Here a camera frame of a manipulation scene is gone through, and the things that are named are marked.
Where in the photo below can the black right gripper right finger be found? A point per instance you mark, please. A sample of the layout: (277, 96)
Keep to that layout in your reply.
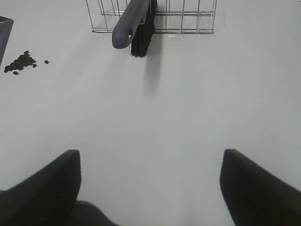
(255, 197)

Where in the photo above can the purple hand brush black bristles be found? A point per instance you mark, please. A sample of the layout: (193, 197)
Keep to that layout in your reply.
(136, 27)

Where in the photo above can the chrome wire rack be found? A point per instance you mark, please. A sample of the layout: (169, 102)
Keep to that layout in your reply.
(173, 17)

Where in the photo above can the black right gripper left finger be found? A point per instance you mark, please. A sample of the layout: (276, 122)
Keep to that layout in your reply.
(46, 198)

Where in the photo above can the pile of coffee beans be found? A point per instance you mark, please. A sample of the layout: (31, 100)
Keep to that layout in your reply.
(23, 61)

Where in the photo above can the purple plastic dustpan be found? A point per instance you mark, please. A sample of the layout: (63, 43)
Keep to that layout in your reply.
(6, 25)

